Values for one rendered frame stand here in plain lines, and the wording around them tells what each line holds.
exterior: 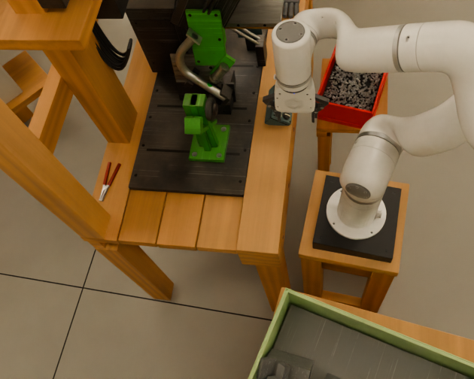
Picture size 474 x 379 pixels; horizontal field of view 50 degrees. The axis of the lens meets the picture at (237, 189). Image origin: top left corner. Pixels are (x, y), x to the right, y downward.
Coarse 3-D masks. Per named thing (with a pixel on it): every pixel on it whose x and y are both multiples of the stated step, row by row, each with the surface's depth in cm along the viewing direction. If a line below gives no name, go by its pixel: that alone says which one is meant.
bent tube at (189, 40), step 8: (192, 32) 166; (184, 40) 168; (192, 40) 165; (200, 40) 167; (184, 48) 169; (176, 56) 172; (176, 64) 175; (184, 64) 176; (184, 72) 177; (192, 72) 178; (192, 80) 179; (200, 80) 179; (208, 88) 180; (216, 88) 181; (216, 96) 183
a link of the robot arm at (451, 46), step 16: (400, 32) 93; (416, 32) 91; (432, 32) 89; (448, 32) 87; (464, 32) 86; (400, 48) 93; (416, 48) 91; (432, 48) 89; (448, 48) 87; (464, 48) 86; (400, 64) 94; (416, 64) 93; (432, 64) 91; (448, 64) 89; (464, 64) 88; (464, 80) 90; (464, 96) 92; (464, 112) 93; (464, 128) 94
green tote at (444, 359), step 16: (288, 304) 158; (304, 304) 153; (320, 304) 146; (272, 320) 146; (336, 320) 154; (352, 320) 145; (368, 320) 142; (272, 336) 149; (384, 336) 145; (400, 336) 139; (416, 352) 146; (432, 352) 138; (256, 368) 141; (448, 368) 147; (464, 368) 139
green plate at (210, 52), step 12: (192, 12) 162; (216, 12) 161; (192, 24) 165; (204, 24) 165; (216, 24) 164; (204, 36) 168; (216, 36) 167; (204, 48) 172; (216, 48) 171; (204, 60) 176; (216, 60) 175
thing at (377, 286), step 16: (304, 272) 184; (320, 272) 179; (352, 272) 175; (368, 272) 171; (304, 288) 204; (320, 288) 199; (368, 288) 182; (384, 288) 177; (352, 304) 216; (368, 304) 202
